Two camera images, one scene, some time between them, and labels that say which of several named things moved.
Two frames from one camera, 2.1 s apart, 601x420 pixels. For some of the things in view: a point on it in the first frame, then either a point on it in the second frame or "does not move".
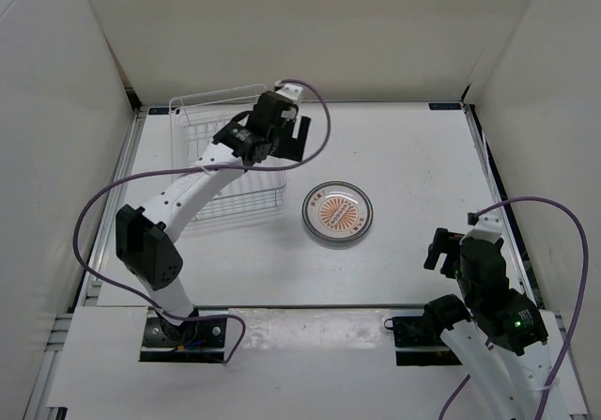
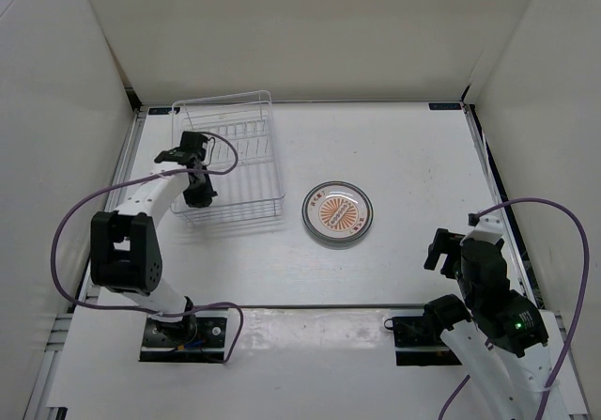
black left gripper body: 272,140 → 199,192
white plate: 337,211 does not move
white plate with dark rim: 337,211 does not move
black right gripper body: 470,295 does not move
